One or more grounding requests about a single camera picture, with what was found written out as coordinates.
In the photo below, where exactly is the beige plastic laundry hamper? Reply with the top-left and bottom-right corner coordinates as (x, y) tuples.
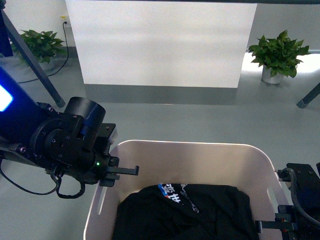
(83, 140), (288, 240)

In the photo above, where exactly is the black power cable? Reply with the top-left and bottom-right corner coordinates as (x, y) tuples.
(17, 22), (70, 84)

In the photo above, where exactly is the potted green plant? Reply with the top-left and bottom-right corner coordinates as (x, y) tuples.
(20, 29), (67, 71)
(248, 30), (310, 85)

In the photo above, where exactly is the left potted green plant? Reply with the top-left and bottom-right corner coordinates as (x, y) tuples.
(20, 29), (67, 71)

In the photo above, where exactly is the white wall socket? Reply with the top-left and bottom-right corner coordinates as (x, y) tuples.
(60, 15), (69, 25)

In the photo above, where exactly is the black printed t-shirt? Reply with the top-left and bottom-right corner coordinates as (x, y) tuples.
(111, 183), (259, 240)

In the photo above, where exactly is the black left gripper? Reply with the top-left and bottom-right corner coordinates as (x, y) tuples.
(44, 122), (140, 188)

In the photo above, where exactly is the black hanging garment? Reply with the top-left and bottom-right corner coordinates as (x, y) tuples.
(0, 12), (13, 57)

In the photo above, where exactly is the grey clothes rack frame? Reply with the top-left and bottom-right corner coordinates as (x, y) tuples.
(0, 0), (320, 108)

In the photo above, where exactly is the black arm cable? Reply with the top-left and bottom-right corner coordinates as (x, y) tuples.
(0, 158), (87, 200)
(282, 167), (320, 226)

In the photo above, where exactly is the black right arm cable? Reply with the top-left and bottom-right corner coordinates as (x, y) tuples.
(282, 167), (320, 226)

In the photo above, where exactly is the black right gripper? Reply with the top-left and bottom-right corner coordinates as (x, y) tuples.
(255, 163), (320, 240)

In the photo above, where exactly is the right potted green plant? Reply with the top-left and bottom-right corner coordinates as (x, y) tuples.
(248, 30), (310, 85)

